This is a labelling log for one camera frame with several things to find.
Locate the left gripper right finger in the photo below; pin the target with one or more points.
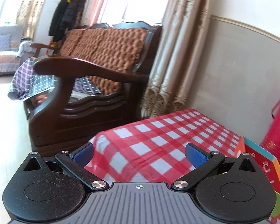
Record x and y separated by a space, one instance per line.
224 189

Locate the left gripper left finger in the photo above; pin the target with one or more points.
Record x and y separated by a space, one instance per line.
46 189

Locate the orange cloth book box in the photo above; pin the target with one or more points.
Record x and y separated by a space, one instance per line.
267 162

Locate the dark wooden sofa bench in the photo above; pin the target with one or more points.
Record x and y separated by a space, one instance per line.
66 119

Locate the red thermos flask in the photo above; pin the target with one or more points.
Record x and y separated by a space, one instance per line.
271 141

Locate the red white checkered tablecloth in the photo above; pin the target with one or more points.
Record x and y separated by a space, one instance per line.
153 150

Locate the plaid blue white cloth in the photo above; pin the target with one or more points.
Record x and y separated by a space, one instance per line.
26 83

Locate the grey fabric armchair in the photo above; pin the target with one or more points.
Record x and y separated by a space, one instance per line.
10 40

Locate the brown textured sofa cushion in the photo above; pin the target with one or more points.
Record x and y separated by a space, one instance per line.
113 48

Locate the black hanging coat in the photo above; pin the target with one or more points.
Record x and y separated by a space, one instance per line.
67 16

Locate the beige embroidered curtain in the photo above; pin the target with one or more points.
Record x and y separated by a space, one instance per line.
185 27

